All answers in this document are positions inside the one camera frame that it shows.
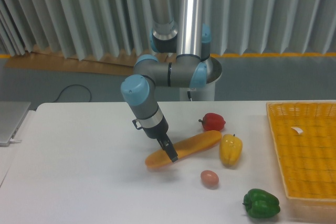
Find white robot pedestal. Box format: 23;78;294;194
179;56;222;101

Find yellow bell pepper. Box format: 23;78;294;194
219;134;243;166

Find white paper tag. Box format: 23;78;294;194
291;126;303;135

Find brown egg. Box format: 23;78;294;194
200;170;219;188

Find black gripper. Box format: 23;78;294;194
132;115;178;162

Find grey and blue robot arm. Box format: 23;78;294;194
121;0;208;162

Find green bell pepper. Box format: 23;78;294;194
243;188;280;219

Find brown cardboard sheet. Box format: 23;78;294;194
5;48;176;76

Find long orange baguette bread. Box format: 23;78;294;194
145;130;222;169

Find silver laptop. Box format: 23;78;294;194
1;101;31;147

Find black cable on floor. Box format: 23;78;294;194
52;84;92;103

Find red bell pepper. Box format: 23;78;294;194
198;113;226;131

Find grey pleated curtain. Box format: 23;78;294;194
1;0;335;60

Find yellow woven basket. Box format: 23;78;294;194
265;101;336;201

